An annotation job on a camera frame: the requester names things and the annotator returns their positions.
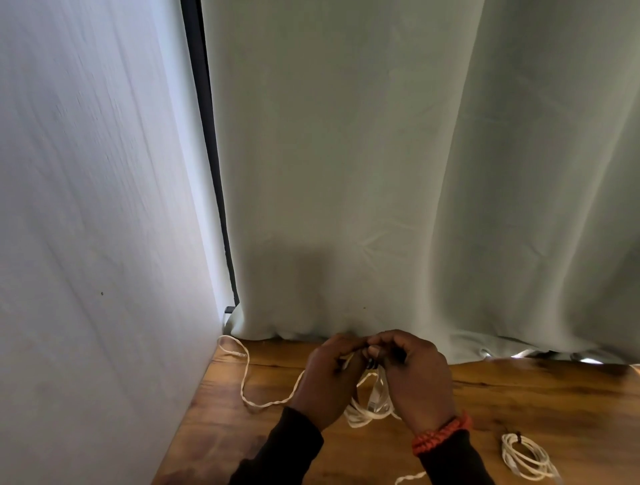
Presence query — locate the person's left forearm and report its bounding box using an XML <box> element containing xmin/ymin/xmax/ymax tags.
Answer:
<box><xmin>228</xmin><ymin>406</ymin><xmax>325</xmax><ymax>485</ymax></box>

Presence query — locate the coiled white cable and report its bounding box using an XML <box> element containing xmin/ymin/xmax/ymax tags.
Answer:
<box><xmin>501</xmin><ymin>432</ymin><xmax>562</xmax><ymax>483</ymax></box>

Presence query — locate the person's left hand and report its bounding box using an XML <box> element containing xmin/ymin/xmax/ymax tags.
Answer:
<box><xmin>289</xmin><ymin>334</ymin><xmax>371</xmax><ymax>432</ymax></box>

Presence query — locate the white twisted cable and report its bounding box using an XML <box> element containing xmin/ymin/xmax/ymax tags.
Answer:
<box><xmin>217</xmin><ymin>335</ymin><xmax>427</xmax><ymax>485</ymax></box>

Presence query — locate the pale green curtain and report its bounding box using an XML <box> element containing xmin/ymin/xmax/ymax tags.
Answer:
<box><xmin>200</xmin><ymin>0</ymin><xmax>640</xmax><ymax>365</ymax></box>

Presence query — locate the orange braided wristband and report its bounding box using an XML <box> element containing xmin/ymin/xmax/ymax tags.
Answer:
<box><xmin>411</xmin><ymin>411</ymin><xmax>474</xmax><ymax>458</ymax></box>

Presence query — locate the person's right hand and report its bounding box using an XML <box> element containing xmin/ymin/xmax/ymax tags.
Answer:
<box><xmin>363</xmin><ymin>329</ymin><xmax>457</xmax><ymax>437</ymax></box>

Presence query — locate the person's right forearm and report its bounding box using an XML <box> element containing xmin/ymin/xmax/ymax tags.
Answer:
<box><xmin>418</xmin><ymin>430</ymin><xmax>497</xmax><ymax>485</ymax></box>

